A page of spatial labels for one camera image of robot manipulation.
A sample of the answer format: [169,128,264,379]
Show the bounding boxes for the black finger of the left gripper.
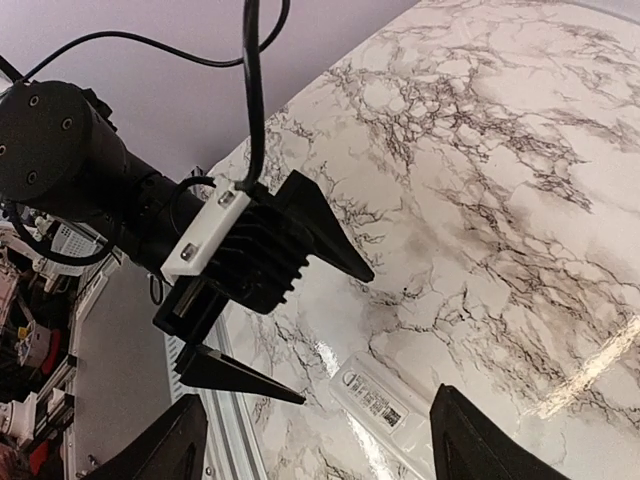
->
[174,344,306,404]
[275,170,375,281]

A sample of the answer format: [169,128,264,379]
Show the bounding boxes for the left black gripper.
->
[0,79,236,346]

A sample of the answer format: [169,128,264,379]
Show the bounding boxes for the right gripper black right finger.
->
[430,384,567,480]

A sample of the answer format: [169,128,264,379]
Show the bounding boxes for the right gripper triangular left finger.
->
[86,394,208,480]

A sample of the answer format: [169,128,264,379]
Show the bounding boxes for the white remote control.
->
[330,352,436,479]

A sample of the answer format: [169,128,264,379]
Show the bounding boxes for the remote battery cover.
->
[330,352,430,440]

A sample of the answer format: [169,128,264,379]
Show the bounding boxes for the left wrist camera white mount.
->
[159,185,314,315]

